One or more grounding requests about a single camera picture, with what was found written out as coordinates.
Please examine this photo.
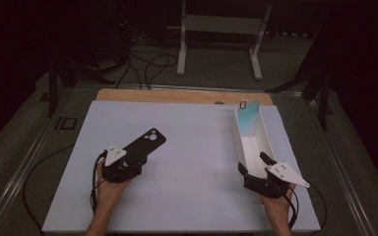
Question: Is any wooden table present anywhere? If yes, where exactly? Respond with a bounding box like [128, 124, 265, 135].
[95, 88, 274, 106]

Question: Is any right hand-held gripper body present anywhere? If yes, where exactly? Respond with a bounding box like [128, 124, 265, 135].
[243, 161, 311, 200]

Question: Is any black stand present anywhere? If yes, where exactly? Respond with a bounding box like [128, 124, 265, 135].
[265, 38, 336, 132]
[38, 55, 116, 119]

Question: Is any grey metal stand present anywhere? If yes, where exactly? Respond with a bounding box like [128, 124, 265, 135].
[165, 0, 274, 82]

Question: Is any black floor cable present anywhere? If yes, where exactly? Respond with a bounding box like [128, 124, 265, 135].
[22, 144, 77, 232]
[306, 181, 328, 231]

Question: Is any aluminium floor frame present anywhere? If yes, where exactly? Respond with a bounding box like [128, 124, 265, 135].
[0, 82, 378, 236]

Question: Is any black looped cable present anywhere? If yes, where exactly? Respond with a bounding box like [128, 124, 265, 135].
[114, 48, 144, 90]
[143, 52, 180, 90]

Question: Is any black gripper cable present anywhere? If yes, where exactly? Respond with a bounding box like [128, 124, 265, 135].
[281, 186, 300, 230]
[90, 150, 108, 214]

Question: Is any black phone case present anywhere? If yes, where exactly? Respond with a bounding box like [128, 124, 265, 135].
[119, 128, 167, 165]

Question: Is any person's right hand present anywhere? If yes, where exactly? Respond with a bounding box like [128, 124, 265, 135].
[260, 185, 296, 219]

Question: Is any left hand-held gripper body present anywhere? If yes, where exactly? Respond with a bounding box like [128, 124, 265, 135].
[101, 143, 144, 184]

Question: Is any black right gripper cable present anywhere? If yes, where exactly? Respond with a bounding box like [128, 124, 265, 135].
[281, 186, 300, 230]

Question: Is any person's left hand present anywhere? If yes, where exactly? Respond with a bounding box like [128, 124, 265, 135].
[94, 163, 133, 214]

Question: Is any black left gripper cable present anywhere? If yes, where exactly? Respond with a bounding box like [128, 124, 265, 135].
[90, 150, 108, 214]

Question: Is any white plastic bin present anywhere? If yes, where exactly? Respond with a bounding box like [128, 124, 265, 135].
[230, 103, 279, 181]

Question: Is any iridescent teal-edged phone case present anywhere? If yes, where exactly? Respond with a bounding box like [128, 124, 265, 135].
[236, 98, 261, 137]

